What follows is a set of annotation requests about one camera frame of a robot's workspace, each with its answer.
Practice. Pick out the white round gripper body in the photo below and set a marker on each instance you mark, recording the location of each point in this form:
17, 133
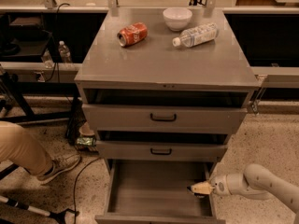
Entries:
219, 186

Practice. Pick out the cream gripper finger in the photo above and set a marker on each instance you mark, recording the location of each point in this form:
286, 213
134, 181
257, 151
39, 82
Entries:
204, 188

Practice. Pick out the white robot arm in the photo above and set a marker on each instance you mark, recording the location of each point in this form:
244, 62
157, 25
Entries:
255, 182

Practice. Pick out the grey open bottom drawer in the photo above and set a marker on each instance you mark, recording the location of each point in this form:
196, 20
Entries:
156, 192

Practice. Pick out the grey middle drawer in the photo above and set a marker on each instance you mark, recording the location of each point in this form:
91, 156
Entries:
149, 151

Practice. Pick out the grey metal drawer cabinet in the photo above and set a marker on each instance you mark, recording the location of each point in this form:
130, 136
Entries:
153, 72

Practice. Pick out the grey top drawer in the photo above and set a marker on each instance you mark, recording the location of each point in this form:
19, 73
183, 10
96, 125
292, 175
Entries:
164, 119

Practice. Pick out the green packet on floor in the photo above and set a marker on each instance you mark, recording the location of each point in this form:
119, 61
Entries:
86, 143

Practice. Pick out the grey sneaker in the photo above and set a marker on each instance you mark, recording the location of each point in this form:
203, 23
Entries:
60, 165

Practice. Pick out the black white striped pole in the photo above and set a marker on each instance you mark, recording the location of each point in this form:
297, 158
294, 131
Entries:
59, 217

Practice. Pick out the clear plastic water bottle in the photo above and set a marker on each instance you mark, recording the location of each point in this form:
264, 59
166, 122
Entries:
197, 35

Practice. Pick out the white ceramic bowl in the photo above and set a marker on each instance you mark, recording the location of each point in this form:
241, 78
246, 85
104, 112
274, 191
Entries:
177, 18

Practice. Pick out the red soda can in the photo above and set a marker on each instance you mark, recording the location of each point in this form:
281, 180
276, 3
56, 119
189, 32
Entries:
132, 34

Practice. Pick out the person leg beige trousers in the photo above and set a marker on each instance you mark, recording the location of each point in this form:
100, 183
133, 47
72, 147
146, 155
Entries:
20, 147

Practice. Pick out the small water bottle background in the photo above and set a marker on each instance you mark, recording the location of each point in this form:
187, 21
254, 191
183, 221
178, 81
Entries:
65, 52

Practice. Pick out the black table frame left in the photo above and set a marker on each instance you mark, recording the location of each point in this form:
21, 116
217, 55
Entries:
11, 90

